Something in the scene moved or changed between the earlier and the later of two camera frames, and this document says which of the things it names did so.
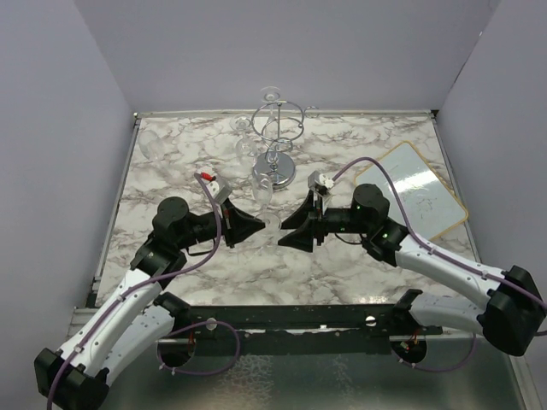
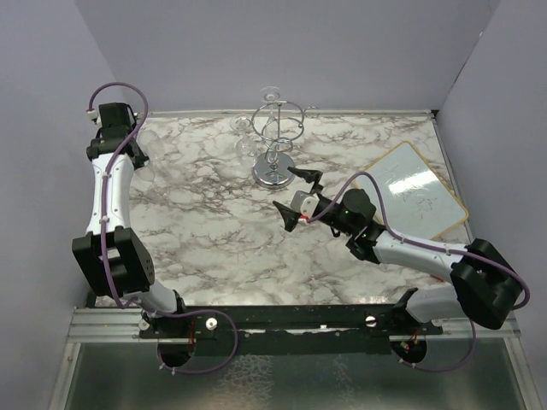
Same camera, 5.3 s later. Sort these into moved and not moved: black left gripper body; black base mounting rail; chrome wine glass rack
Moved: black left gripper body
Not moved: chrome wine glass rack; black base mounting rail
